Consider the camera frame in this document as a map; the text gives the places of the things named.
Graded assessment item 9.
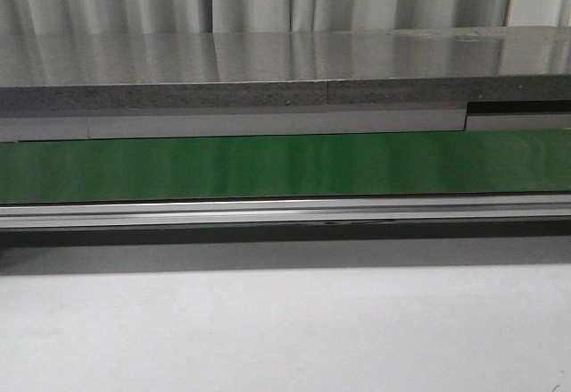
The green conveyor belt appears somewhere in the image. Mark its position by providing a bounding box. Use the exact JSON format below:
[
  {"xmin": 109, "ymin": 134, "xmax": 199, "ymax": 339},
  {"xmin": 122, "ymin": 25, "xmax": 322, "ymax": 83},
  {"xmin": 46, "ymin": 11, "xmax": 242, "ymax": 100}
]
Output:
[{"xmin": 1, "ymin": 129, "xmax": 570, "ymax": 204}]

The grey stone counter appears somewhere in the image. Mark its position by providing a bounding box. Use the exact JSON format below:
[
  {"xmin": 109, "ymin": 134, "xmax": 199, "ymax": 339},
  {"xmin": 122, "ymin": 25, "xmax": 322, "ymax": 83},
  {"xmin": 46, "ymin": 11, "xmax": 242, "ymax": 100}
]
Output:
[{"xmin": 0, "ymin": 25, "xmax": 571, "ymax": 142}]

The aluminium conveyor frame rail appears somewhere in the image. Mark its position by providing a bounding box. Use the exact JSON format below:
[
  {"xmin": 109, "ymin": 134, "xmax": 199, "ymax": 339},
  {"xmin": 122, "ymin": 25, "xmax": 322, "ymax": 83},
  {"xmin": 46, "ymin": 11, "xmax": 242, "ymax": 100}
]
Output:
[{"xmin": 1, "ymin": 193, "xmax": 570, "ymax": 229}]

